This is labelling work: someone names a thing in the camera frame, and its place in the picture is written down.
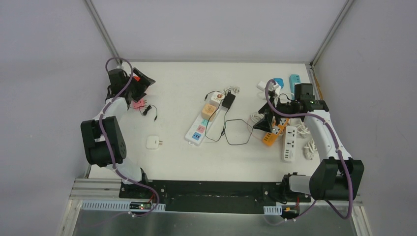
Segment blue plug adapter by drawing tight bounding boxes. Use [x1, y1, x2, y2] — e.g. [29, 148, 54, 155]
[274, 78, 284, 88]

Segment pink adapter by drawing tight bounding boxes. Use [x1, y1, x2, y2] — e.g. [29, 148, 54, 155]
[130, 99, 147, 109]

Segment teal power strip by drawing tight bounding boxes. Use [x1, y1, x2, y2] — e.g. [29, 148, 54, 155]
[289, 74, 301, 93]

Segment white flat plug adapter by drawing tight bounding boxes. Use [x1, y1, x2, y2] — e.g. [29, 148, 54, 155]
[146, 135, 163, 150]

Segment white power strip cable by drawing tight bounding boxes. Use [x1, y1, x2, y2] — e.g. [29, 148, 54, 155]
[249, 112, 271, 126]

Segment orange power strip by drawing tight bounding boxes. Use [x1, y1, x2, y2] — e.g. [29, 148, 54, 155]
[262, 118, 290, 147]

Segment white bundled cable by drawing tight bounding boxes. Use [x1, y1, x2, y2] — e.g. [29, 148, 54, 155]
[296, 118, 318, 160]

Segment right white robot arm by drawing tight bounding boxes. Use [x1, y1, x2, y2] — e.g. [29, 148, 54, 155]
[253, 79, 364, 202]

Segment black power adapter brick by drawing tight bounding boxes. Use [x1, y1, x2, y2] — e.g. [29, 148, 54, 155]
[222, 92, 236, 109]

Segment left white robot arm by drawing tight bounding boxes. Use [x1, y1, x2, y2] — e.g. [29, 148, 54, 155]
[80, 68, 155, 199]

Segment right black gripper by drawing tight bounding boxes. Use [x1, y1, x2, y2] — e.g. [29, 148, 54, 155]
[253, 96, 300, 133]

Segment white charger plug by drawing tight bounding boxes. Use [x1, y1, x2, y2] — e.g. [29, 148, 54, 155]
[256, 81, 267, 91]

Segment black thin cable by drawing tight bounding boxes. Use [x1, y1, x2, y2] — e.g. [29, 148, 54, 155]
[204, 91, 254, 146]

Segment long white power strip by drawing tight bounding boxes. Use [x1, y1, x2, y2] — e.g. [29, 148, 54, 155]
[184, 86, 240, 146]

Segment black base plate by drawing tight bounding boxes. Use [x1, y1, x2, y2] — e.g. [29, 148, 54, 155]
[119, 179, 312, 215]

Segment small black adapter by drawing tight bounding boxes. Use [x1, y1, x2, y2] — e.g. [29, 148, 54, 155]
[142, 105, 152, 116]

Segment tan cube adapter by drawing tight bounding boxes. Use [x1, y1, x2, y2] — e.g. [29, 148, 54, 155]
[201, 104, 217, 121]

